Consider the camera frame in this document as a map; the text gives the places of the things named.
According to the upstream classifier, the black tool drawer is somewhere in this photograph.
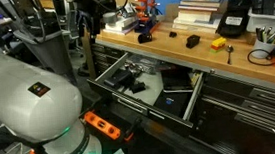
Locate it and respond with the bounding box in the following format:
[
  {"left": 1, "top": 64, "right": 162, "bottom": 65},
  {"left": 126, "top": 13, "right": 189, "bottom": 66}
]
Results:
[{"left": 89, "top": 53, "right": 204, "bottom": 136}]

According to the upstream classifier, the stack of books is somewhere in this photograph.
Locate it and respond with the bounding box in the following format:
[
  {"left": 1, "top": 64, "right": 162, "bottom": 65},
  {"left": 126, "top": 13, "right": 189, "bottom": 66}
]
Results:
[{"left": 172, "top": 0, "right": 226, "bottom": 33}]

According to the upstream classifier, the black box with blue logo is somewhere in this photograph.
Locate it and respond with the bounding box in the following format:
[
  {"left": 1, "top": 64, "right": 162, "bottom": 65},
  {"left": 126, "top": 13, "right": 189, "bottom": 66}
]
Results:
[{"left": 153, "top": 91, "right": 191, "bottom": 117}]

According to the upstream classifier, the orange T-handle tool set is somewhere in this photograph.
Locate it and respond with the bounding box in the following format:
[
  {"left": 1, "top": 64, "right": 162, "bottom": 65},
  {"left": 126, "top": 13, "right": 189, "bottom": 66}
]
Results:
[{"left": 134, "top": 0, "right": 159, "bottom": 34}]

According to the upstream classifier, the black label printer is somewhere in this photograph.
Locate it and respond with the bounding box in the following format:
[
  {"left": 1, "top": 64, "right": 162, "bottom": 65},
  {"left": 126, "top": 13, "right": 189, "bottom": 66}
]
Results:
[{"left": 217, "top": 0, "right": 252, "bottom": 38}]

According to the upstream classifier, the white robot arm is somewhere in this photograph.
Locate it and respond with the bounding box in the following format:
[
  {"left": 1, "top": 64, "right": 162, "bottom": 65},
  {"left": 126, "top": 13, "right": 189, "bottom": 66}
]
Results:
[{"left": 0, "top": 53, "right": 102, "bottom": 154}]

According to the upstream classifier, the small black block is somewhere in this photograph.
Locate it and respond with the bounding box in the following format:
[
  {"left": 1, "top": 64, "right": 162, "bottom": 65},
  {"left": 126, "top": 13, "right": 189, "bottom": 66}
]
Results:
[{"left": 169, "top": 32, "right": 177, "bottom": 38}]

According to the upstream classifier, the yellow red green lego block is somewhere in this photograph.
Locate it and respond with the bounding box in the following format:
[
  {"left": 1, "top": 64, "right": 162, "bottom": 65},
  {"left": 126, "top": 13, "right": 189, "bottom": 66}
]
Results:
[{"left": 210, "top": 37, "right": 227, "bottom": 53}]

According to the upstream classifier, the white pen cup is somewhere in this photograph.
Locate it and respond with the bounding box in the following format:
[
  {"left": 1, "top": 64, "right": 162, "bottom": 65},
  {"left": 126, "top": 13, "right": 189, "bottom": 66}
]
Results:
[{"left": 251, "top": 40, "right": 275, "bottom": 59}]

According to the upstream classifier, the metal spoon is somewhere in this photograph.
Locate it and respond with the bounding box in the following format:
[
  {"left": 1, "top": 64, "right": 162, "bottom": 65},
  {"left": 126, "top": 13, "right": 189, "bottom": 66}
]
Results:
[{"left": 226, "top": 45, "right": 234, "bottom": 65}]

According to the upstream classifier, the black tablet device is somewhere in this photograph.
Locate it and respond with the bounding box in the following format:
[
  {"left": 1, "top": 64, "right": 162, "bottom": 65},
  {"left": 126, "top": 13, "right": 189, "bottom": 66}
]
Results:
[{"left": 161, "top": 68, "right": 193, "bottom": 92}]

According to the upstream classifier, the black rectangular block object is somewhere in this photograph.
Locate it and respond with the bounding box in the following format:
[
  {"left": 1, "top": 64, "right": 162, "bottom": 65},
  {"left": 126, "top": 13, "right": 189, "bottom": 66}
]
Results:
[{"left": 186, "top": 35, "right": 200, "bottom": 48}]

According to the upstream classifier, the black cable loop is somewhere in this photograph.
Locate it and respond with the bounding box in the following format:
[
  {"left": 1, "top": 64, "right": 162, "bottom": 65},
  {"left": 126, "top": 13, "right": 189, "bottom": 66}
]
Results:
[{"left": 245, "top": 43, "right": 275, "bottom": 68}]

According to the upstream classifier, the orange spirit level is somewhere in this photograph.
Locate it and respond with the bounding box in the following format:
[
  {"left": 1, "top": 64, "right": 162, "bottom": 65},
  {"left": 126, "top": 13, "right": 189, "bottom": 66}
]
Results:
[{"left": 84, "top": 111, "right": 120, "bottom": 140}]

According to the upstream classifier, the grey trash bin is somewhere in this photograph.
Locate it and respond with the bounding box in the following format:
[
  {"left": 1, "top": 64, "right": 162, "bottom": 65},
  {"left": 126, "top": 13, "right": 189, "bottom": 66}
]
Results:
[{"left": 13, "top": 30, "right": 77, "bottom": 85}]

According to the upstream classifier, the grey duct tape roll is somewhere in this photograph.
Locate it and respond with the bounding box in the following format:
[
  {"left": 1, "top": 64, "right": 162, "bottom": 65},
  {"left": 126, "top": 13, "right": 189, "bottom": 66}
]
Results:
[{"left": 103, "top": 12, "right": 118, "bottom": 24}]

